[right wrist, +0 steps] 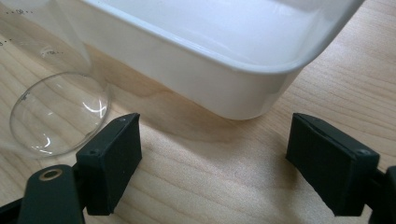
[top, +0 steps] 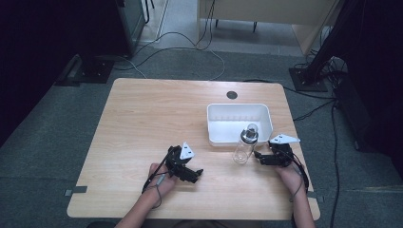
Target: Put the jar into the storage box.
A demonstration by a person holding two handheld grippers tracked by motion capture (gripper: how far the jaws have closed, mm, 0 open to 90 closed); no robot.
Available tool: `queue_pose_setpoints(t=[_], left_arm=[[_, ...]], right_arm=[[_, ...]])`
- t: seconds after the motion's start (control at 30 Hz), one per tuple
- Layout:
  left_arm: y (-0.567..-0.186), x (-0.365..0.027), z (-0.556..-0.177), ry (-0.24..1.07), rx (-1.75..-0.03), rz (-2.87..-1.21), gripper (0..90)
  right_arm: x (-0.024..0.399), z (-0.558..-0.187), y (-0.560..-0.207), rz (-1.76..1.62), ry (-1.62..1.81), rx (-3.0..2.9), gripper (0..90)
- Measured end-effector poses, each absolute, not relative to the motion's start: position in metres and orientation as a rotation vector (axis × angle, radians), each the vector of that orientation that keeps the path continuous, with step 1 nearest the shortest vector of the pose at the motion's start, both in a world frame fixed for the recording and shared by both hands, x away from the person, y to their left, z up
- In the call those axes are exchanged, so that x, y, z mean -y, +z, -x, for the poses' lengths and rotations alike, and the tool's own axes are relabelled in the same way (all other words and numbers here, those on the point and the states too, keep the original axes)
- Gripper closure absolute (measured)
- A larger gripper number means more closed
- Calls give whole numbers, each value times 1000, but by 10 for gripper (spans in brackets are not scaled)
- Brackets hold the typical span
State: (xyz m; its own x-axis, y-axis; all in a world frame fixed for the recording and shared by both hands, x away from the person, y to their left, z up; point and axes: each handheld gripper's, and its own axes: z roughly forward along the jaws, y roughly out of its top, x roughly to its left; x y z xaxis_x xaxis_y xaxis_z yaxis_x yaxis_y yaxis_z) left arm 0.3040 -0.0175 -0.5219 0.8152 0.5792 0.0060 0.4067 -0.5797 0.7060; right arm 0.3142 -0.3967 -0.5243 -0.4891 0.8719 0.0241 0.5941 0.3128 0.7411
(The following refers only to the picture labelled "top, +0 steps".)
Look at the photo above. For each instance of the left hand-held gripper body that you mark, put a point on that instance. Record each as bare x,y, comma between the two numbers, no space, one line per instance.
176,163

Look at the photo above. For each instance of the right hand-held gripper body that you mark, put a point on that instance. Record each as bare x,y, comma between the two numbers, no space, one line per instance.
280,152

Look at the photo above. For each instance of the clear plastic bottle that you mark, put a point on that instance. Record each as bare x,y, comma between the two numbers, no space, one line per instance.
246,145

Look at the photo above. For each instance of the white plastic bin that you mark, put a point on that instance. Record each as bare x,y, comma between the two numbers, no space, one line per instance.
236,123

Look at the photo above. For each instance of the person's left hand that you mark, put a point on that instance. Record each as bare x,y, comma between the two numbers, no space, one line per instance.
162,182

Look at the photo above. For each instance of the person's right hand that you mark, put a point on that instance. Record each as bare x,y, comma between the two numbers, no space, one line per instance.
290,177

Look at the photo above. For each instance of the grey tape strip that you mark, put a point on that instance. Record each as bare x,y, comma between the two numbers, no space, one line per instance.
316,197
75,190

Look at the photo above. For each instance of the round grey table grommet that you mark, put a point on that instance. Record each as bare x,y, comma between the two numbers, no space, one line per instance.
232,94

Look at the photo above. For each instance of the black slanted stand pole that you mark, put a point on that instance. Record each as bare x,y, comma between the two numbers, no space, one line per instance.
329,38

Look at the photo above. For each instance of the beige wooden desk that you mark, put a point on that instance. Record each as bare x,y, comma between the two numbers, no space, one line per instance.
269,11

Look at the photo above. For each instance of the dark grey cabinet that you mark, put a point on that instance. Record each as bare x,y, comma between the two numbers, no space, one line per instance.
133,22

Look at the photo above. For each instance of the black stand base plate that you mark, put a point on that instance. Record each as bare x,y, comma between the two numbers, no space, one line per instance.
95,70
306,81

